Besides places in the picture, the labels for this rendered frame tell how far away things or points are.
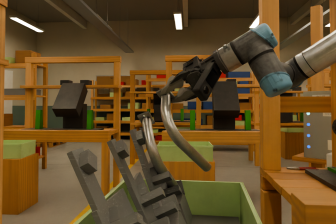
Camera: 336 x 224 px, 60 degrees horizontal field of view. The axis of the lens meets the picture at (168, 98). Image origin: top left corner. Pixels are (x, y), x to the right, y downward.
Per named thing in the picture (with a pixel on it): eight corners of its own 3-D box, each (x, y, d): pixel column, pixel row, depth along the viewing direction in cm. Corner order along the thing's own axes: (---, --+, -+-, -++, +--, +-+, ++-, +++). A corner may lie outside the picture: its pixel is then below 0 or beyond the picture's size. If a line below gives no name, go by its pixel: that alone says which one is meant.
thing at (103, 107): (172, 140, 1044) (172, 78, 1050) (90, 139, 1065) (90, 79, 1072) (173, 138, 1098) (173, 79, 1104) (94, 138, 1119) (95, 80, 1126)
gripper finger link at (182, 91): (172, 98, 97) (194, 82, 93) (173, 109, 92) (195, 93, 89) (166, 93, 96) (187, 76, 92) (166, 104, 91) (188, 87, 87)
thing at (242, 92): (255, 151, 787) (255, 69, 794) (145, 150, 809) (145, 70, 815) (251, 148, 841) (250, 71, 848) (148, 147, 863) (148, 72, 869)
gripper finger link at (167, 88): (160, 86, 94) (186, 75, 92) (160, 97, 89) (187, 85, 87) (156, 79, 93) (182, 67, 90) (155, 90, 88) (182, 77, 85)
